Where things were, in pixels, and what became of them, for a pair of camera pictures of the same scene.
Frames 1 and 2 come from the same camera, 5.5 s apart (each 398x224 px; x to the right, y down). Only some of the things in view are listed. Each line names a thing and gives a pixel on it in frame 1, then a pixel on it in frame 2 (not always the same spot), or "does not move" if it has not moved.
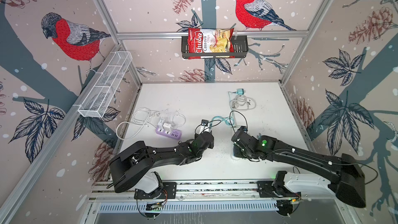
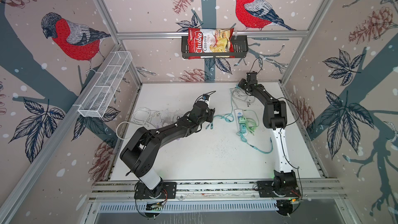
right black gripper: x=235 y=153 → x=241 y=82
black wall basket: x=241 y=46 does not move
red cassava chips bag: x=210 y=40 does not move
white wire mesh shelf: x=104 y=84 does not move
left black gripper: x=211 y=145 → x=210 y=114
